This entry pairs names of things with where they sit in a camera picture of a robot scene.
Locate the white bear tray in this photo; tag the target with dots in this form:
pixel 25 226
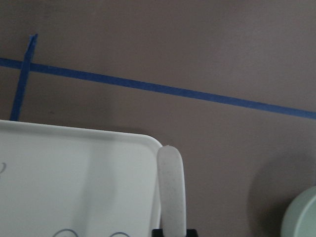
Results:
pixel 60 181

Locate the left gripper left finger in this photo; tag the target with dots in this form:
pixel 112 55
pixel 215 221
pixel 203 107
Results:
pixel 157 233

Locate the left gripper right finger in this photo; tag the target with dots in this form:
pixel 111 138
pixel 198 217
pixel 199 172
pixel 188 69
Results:
pixel 191 233

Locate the mint green bowl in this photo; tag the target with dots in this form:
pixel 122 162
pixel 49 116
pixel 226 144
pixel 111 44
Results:
pixel 300 217

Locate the white speckled spoon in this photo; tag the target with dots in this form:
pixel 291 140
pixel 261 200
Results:
pixel 172 192

